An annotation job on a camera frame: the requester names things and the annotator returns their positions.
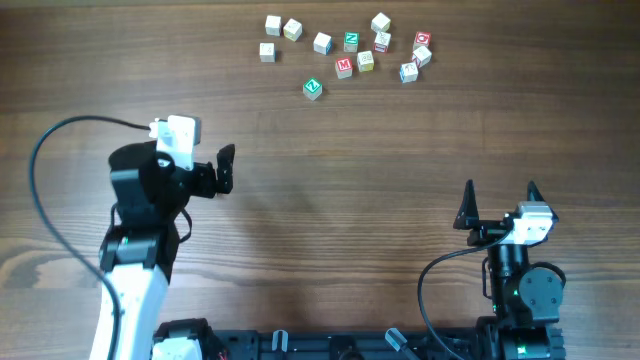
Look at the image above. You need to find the green Z wooden block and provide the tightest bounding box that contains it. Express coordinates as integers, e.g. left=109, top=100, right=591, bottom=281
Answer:
left=303, top=77, right=323, bottom=101

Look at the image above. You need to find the red M wooden block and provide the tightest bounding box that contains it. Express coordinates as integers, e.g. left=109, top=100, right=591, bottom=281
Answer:
left=335, top=57, right=353, bottom=79

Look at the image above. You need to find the yellow K wooden block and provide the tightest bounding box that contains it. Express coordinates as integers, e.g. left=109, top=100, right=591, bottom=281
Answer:
left=357, top=51, right=375, bottom=72

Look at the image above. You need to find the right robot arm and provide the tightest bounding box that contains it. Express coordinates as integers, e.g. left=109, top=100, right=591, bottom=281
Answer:
left=453, top=180, right=566, bottom=359

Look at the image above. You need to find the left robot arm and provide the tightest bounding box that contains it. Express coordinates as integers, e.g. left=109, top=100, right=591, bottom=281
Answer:
left=90, top=141, right=235, bottom=359

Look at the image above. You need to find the wooden block left lower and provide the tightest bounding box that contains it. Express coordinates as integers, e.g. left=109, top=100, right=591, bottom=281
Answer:
left=259, top=43, right=276, bottom=63

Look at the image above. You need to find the plain wooden block far left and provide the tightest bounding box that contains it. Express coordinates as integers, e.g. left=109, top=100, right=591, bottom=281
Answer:
left=265, top=15, right=282, bottom=37

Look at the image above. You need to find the plain wooden block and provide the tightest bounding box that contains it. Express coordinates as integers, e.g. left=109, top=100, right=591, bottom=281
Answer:
left=265, top=15, right=282, bottom=37
left=371, top=12, right=391, bottom=33

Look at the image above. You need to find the yellow edged wooden block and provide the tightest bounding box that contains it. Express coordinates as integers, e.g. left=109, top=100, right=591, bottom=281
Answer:
left=283, top=18, right=303, bottom=42

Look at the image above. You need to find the blue edged wooden block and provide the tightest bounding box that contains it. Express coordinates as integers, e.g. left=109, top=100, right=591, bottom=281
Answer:
left=313, top=32, right=332, bottom=55

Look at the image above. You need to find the blue sided wooden block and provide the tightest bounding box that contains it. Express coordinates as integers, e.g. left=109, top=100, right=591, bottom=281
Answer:
left=399, top=62, right=419, bottom=83

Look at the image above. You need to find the red sided wooden block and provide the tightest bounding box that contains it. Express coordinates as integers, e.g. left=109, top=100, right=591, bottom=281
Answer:
left=411, top=46, right=432, bottom=68

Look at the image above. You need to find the green N wooden block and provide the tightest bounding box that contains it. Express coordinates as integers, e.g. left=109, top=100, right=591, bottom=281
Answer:
left=343, top=32, right=359, bottom=53

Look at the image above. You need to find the red O wooden block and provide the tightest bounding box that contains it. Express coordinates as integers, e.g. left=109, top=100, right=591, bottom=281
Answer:
left=413, top=32, right=432, bottom=50

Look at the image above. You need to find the red edged picture block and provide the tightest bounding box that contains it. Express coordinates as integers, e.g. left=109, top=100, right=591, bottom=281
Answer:
left=374, top=31, right=391, bottom=53

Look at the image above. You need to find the plain wooden block top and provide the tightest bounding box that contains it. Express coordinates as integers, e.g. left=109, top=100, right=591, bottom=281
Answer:
left=371, top=12, right=391, bottom=33

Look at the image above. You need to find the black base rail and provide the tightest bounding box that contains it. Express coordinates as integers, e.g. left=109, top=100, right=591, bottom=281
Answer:
left=204, top=325, right=567, bottom=360

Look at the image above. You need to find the black right camera cable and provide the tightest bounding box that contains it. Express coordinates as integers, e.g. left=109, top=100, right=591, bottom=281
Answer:
left=417, top=227, right=516, bottom=360

